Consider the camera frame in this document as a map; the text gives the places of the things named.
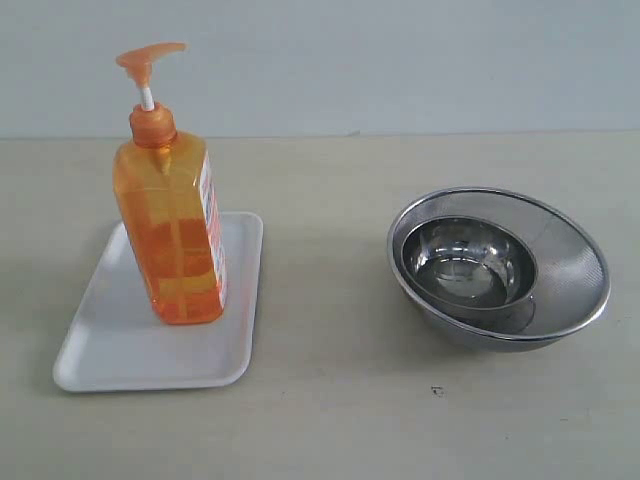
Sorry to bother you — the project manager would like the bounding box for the orange dish soap pump bottle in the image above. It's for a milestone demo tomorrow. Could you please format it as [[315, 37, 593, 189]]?
[[113, 42, 228, 325]]

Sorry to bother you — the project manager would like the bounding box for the small stainless steel bowl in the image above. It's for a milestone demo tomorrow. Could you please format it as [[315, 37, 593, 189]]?
[[401, 216, 538, 334]]

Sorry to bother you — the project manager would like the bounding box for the steel mesh strainer basket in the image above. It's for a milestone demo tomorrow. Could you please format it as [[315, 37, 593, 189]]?
[[387, 187, 611, 352]]

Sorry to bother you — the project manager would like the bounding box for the white rectangular plastic tray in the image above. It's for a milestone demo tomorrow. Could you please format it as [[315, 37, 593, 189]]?
[[53, 212, 264, 393]]

